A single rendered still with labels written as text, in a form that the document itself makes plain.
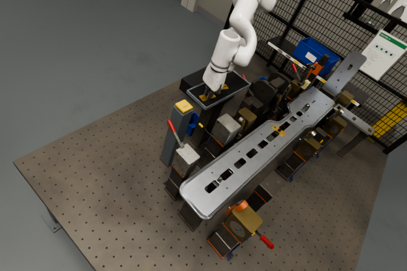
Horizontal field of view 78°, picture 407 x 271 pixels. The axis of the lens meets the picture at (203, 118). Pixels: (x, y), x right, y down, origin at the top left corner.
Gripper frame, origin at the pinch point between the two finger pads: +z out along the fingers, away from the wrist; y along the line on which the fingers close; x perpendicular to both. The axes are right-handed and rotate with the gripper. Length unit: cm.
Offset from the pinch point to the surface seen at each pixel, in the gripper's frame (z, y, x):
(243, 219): 13, 53, -20
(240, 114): 10.7, 11.7, 16.9
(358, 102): 16, 38, 120
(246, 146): 18.7, 26.2, 12.0
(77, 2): 120, -326, 41
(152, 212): 49, 23, -38
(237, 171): 18.6, 34.9, -3.2
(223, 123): 7.7, 14.6, 0.7
